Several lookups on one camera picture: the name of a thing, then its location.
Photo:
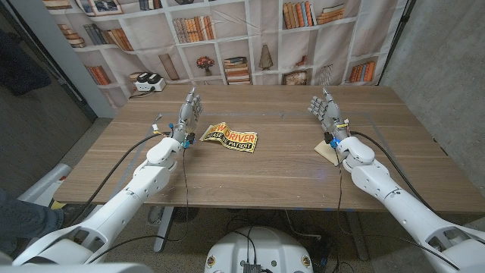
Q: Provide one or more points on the printed bookshelf backdrop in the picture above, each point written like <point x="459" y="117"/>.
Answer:
<point x="235" y="38"/>

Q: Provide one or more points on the white tube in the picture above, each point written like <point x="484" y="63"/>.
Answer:
<point x="45" y="182"/>

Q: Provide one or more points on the black backdrop stand pole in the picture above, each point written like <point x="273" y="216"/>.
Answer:
<point x="397" y="38"/>

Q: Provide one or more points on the person in dark jeans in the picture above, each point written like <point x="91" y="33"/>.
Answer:
<point x="22" y="220"/>

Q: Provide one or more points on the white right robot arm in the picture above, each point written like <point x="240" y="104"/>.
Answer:
<point x="398" y="204"/>

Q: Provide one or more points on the grey tape outline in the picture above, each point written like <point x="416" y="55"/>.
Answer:
<point x="265" y="113"/>

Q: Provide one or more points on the yellow new driver sticker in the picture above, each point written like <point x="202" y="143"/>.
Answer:
<point x="235" y="138"/>

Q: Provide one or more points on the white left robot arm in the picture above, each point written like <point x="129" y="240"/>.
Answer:
<point x="113" y="212"/>

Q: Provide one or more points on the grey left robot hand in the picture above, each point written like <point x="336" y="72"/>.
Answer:
<point x="187" y="113"/>

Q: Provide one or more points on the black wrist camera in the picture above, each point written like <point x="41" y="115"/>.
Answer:
<point x="188" y="140"/>
<point x="330" y="139"/>

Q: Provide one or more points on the small black electronics box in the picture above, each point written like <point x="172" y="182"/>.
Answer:
<point x="252" y="268"/>

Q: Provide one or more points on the white device with black buttons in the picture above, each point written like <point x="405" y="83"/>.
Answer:
<point x="149" y="85"/>

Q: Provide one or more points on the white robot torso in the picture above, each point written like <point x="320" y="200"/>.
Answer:
<point x="261" y="250"/>

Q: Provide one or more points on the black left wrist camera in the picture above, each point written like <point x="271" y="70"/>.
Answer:
<point x="188" y="140"/>

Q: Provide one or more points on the grey table leg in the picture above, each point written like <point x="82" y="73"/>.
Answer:
<point x="356" y="235"/>

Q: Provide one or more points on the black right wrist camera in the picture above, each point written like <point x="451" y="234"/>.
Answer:
<point x="330" y="139"/>

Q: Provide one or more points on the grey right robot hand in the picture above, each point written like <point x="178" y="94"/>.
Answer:
<point x="330" y="113"/>

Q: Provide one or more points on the white table leg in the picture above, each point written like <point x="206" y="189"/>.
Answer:
<point x="163" y="227"/>

